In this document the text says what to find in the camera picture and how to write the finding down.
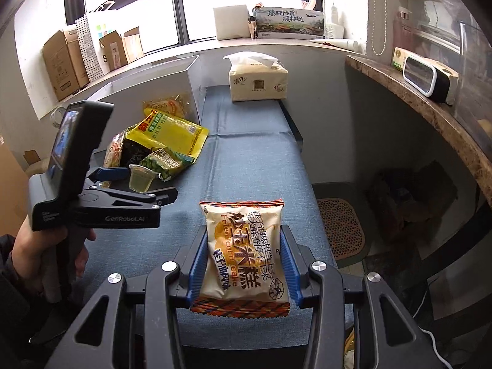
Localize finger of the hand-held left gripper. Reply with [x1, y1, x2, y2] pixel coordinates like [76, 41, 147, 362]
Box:
[86, 166, 130, 185]
[104, 186, 178, 210]

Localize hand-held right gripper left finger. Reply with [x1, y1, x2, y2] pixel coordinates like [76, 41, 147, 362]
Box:
[44, 223, 210, 369]

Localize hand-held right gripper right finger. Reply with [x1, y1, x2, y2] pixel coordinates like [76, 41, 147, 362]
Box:
[280, 223, 446, 369]

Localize clear jelly cup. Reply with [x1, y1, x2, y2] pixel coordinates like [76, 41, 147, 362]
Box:
[128, 164, 159, 194]

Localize orange-edged corn cake packet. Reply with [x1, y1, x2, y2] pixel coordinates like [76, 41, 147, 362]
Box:
[190, 199, 292, 318]

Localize white storage box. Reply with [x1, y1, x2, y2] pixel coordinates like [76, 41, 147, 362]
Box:
[86, 54, 204, 125]

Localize person's left forearm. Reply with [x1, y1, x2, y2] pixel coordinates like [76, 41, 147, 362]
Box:
[0, 234, 43, 358]

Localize person's left hand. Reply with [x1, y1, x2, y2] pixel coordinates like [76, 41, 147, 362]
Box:
[14, 223, 97, 295]

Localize orange cookie packet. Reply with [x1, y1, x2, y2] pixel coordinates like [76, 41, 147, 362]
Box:
[103, 129, 129, 170]

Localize dark snack packet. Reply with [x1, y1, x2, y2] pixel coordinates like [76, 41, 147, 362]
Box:
[122, 140, 149, 170]

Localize green pea packet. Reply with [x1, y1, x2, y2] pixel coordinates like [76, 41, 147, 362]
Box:
[138, 148, 195, 181]

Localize brown floor mat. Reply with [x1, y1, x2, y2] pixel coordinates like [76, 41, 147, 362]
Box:
[315, 198, 366, 262]

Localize large yellow snack packet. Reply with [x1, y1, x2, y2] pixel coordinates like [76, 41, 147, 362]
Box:
[126, 108, 210, 164]

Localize clear orange snack packet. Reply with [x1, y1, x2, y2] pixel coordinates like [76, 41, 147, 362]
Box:
[142, 94, 191, 120]

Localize blue table cloth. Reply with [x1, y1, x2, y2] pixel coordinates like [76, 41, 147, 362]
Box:
[79, 85, 354, 350]

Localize large brown cardboard box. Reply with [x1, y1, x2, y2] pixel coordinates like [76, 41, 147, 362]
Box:
[42, 27, 91, 102]

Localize small open cardboard box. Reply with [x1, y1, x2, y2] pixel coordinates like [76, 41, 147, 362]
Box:
[98, 27, 145, 72]

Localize polka dot paper bag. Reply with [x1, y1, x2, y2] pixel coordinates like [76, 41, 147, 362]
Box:
[75, 14, 104, 81]

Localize dark cloth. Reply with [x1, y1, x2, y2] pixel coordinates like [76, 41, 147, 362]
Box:
[365, 159, 460, 247]

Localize white paper bag coloured squares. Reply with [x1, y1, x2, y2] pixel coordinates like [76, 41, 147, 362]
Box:
[86, 3, 124, 73]

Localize beige tissue pack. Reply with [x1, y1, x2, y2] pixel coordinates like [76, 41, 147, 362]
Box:
[223, 52, 289, 102]

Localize dark framed window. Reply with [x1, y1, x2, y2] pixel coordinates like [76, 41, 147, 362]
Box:
[63, 0, 339, 56]

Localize plain white box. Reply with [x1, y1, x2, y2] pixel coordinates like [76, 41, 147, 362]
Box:
[213, 5, 250, 41]

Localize marble counter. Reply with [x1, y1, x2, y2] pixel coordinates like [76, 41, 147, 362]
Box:
[345, 54, 492, 193]

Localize landscape printed box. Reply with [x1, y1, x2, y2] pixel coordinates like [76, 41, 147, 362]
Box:
[252, 6, 325, 41]

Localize white tube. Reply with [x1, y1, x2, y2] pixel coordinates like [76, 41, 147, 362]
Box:
[325, 38, 364, 51]

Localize white framed desk clock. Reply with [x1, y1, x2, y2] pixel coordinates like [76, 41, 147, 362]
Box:
[402, 56, 458, 104]

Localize beige and green box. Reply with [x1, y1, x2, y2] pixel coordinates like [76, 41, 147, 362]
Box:
[391, 47, 460, 85]

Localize white cable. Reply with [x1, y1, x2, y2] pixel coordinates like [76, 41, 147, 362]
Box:
[415, 327, 454, 369]

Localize black metal frame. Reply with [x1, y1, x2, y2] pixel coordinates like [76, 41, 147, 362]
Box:
[419, 196, 492, 304]

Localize white bead cord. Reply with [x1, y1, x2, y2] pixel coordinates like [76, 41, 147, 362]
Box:
[367, 0, 387, 56]

